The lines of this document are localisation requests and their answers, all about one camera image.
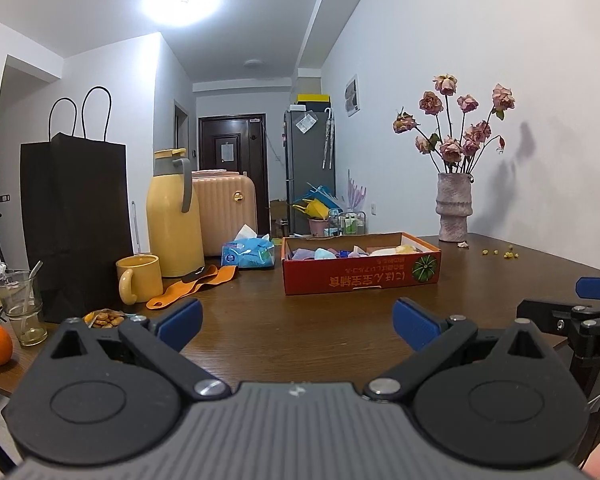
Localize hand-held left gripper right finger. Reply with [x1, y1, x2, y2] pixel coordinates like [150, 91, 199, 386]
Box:
[362, 297, 556, 402]

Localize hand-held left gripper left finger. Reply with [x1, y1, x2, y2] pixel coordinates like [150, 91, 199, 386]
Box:
[42, 297, 230, 402]

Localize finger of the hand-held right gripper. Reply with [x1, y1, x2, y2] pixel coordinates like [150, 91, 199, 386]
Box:
[516, 299, 600, 336]
[576, 276, 600, 300]

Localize yellow and white plush toy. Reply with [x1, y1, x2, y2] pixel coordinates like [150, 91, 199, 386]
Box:
[370, 245, 422, 257]

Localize red cardboard box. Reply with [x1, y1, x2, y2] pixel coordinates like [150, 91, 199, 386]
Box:
[281, 231, 442, 296]

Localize yellow mug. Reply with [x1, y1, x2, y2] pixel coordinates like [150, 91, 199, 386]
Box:
[116, 254, 164, 306]

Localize scattered yellow crumbs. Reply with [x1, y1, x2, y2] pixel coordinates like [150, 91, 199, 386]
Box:
[481, 245, 522, 261]

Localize clear snack packet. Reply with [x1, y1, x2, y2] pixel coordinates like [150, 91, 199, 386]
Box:
[82, 309, 131, 330]

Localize blue wet wipes pack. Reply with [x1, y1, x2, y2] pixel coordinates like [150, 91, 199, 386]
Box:
[221, 225, 276, 271]

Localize yellow thermos jug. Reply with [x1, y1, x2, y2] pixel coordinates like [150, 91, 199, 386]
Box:
[146, 147, 206, 278]

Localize peach ribbed suitcase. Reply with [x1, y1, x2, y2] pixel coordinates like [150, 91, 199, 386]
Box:
[190, 170, 257, 258]

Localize rack with small bottles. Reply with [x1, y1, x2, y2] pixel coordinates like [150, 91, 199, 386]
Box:
[328, 210, 367, 236]

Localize pink textured vase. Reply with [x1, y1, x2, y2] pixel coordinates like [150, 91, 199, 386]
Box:
[435, 172, 473, 243]

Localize purple dried flowers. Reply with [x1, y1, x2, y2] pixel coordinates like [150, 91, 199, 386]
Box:
[346, 169, 368, 216]

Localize black paper bag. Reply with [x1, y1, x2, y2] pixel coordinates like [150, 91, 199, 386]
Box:
[20, 86, 135, 323]

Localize dark brown entrance door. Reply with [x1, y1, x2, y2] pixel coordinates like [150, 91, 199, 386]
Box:
[198, 114, 271, 233]

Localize yellow watering can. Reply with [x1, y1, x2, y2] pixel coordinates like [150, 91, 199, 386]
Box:
[292, 199, 331, 221]

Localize blue plastic item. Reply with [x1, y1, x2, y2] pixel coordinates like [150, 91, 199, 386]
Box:
[305, 182, 343, 211]

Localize glass cup with straw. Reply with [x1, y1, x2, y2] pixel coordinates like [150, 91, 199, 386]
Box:
[0, 260, 48, 347]

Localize dried pink rose bouquet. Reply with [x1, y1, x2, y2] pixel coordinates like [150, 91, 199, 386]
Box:
[392, 74, 517, 175]

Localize grey refrigerator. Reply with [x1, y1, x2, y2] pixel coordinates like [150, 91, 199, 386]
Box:
[283, 108, 337, 236]

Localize inner room door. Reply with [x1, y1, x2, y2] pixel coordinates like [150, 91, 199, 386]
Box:
[174, 101, 190, 173]

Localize white folded umbrella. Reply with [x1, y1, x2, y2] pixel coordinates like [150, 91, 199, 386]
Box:
[322, 107, 336, 170]

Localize bright ceiling lamp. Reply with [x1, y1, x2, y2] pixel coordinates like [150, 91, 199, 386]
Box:
[141, 0, 221, 28]

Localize orange felt strap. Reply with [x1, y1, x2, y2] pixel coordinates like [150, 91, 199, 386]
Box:
[146, 265, 239, 309]

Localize wall picture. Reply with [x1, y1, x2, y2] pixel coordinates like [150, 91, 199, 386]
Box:
[345, 74, 361, 117]

